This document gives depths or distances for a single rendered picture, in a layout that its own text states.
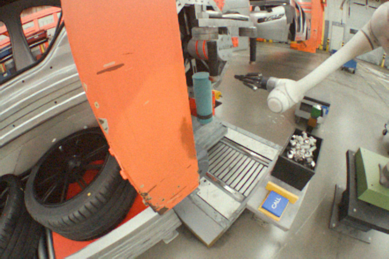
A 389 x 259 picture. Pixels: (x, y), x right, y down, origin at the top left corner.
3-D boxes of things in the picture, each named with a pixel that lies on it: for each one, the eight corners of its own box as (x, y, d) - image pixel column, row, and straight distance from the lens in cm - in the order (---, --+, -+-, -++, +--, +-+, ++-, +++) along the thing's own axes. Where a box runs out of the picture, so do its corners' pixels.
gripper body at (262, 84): (267, 93, 91) (253, 89, 94) (272, 81, 94) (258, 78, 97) (265, 87, 84) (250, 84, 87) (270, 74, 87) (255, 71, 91)
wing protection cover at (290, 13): (285, 25, 410) (285, 5, 415) (296, 26, 404) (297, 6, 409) (276, 23, 342) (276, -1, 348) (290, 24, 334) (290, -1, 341)
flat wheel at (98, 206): (105, 140, 131) (92, 117, 120) (163, 176, 84) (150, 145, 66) (43, 191, 133) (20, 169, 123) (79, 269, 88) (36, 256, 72)
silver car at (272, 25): (272, 36, 825) (272, 5, 836) (308, 40, 787) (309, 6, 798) (209, 41, 387) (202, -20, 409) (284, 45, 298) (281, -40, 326)
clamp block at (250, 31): (242, 36, 89) (242, 26, 89) (257, 36, 85) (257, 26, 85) (238, 36, 85) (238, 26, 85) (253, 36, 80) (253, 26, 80)
